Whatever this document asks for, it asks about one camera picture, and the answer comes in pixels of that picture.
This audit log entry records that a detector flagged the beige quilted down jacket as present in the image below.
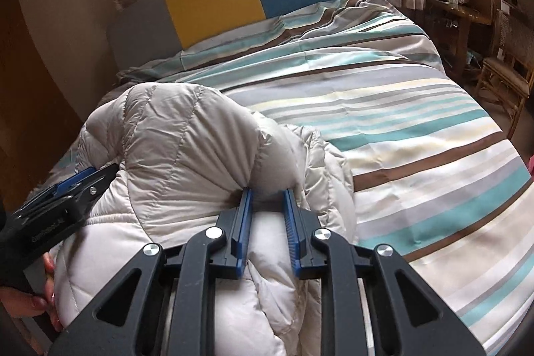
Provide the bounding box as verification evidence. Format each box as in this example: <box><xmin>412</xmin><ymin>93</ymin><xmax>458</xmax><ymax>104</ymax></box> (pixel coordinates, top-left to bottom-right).
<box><xmin>52</xmin><ymin>83</ymin><xmax>356</xmax><ymax>355</ymax></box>

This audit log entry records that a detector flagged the person's left hand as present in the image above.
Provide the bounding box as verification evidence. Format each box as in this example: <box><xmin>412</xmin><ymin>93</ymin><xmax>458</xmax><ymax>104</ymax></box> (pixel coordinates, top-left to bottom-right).
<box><xmin>1</xmin><ymin>252</ymin><xmax>63</xmax><ymax>332</ymax></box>

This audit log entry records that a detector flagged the brown wooden wardrobe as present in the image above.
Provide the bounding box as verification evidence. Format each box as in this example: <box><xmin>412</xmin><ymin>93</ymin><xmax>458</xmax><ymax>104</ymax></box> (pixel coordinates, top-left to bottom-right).
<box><xmin>0</xmin><ymin>0</ymin><xmax>81</xmax><ymax>212</ymax></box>

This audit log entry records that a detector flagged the striped bed cover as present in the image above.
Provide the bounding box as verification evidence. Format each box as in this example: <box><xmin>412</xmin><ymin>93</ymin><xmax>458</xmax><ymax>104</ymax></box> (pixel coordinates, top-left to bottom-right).
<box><xmin>24</xmin><ymin>0</ymin><xmax>534</xmax><ymax>356</ymax></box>

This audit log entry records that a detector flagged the pink ruffled blanket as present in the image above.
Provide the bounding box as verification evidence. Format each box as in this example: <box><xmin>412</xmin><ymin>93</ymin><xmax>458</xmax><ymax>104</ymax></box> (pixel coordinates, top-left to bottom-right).
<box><xmin>528</xmin><ymin>155</ymin><xmax>534</xmax><ymax>177</ymax></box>

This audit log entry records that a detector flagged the wooden rattan chair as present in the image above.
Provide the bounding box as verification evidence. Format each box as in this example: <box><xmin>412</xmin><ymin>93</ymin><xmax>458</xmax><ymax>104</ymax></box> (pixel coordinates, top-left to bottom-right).
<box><xmin>474</xmin><ymin>10</ymin><xmax>533</xmax><ymax>140</ymax></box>

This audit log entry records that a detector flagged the wooden side table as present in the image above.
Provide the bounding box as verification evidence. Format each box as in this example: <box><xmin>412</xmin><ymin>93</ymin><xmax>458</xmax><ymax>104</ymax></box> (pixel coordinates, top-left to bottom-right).
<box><xmin>426</xmin><ymin>0</ymin><xmax>492</xmax><ymax>85</ymax></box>

